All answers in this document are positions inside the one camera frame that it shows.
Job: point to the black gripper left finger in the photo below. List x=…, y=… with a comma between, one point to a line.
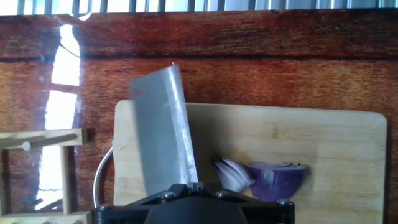
x=136, y=211

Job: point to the cut purple onion slice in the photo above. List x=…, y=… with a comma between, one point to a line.
x=231, y=175

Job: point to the bamboo cutting board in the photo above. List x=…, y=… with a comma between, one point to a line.
x=311, y=140

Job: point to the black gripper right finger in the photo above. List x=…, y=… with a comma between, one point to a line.
x=261, y=211

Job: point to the purple onion wedge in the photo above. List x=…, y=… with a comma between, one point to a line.
x=273, y=183

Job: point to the steel cleaver knife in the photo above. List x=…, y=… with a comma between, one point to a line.
x=158, y=130

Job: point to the wooden peg rack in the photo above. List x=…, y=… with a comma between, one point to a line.
x=77, y=137

